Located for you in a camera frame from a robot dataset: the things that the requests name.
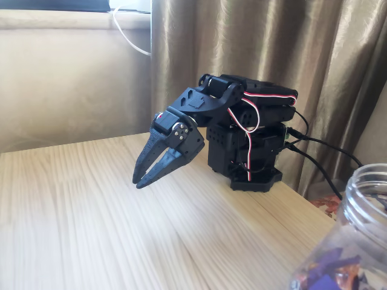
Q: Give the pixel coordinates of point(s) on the orange patterned rug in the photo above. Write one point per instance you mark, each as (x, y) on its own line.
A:
(328, 207)

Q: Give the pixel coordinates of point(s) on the clear plastic jar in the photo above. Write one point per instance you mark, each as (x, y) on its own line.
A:
(362, 211)

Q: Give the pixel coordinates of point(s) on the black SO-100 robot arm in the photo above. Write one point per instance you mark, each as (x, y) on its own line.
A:
(260, 96)

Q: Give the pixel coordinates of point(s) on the shiny brown curtain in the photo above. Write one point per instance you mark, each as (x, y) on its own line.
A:
(272, 45)

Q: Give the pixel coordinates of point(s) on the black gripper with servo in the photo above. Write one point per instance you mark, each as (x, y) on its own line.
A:
(164, 125)

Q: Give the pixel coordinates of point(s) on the dark flat object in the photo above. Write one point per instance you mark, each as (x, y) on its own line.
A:
(54, 4)

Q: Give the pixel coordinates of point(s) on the green circuit board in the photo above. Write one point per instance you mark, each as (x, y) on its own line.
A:
(287, 134)

